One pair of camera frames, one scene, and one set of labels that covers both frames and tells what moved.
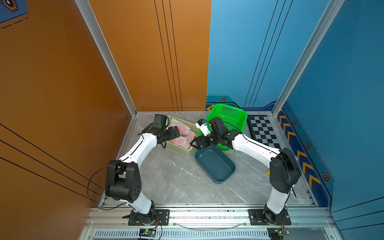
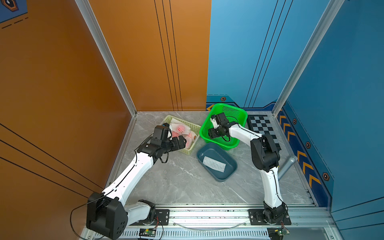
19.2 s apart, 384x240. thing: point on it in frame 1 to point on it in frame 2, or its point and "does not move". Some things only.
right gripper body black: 211,139 to 216,132
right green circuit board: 277,233 does not move
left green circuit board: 149,232 does not move
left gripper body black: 169,134 to 172,144
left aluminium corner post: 88,13 does not move
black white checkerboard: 262,130 does not move
